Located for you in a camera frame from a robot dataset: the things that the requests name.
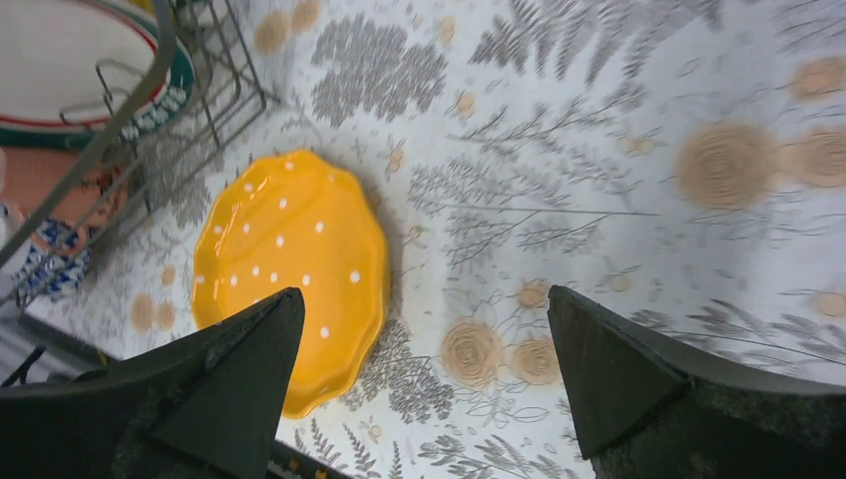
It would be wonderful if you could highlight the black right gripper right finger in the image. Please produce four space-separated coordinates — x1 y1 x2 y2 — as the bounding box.
548 285 845 478

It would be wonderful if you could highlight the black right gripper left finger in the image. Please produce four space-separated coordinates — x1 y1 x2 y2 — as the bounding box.
1 287 305 478

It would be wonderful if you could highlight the yellow dotted scalloped plate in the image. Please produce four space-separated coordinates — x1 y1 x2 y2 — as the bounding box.
192 150 390 419

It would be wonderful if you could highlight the white plate teal rim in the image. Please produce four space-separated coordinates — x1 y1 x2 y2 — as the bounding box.
1 1 160 150

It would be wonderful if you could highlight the blue white patterned bowl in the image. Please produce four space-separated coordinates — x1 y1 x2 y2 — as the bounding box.
4 218 92 305

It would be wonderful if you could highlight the black wire dish rack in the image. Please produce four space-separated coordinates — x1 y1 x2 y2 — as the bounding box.
1 1 266 308

